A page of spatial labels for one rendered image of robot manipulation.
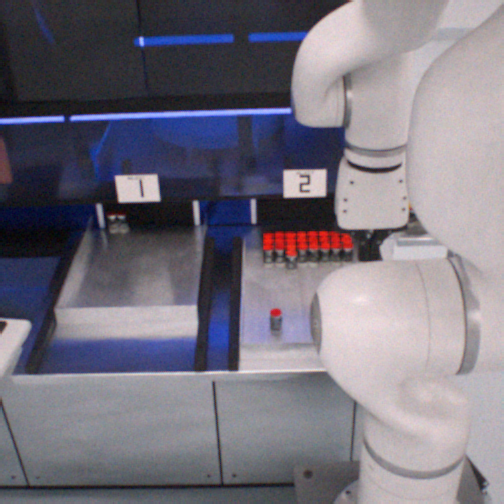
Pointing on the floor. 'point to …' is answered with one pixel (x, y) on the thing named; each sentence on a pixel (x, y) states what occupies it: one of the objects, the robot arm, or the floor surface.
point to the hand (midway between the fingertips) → (368, 253)
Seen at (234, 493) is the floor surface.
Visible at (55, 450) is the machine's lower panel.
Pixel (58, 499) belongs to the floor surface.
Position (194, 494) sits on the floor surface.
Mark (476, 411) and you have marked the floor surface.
